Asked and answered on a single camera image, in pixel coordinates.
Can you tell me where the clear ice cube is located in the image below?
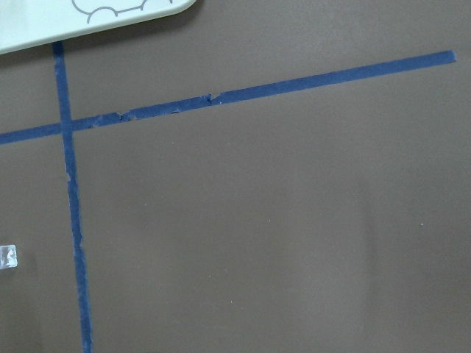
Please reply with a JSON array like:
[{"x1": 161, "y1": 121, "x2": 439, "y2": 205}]
[{"x1": 0, "y1": 244, "x2": 18, "y2": 270}]

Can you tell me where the cream bear tray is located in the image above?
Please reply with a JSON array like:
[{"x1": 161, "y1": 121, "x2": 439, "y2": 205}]
[{"x1": 1, "y1": 0, "x2": 195, "y2": 54}]

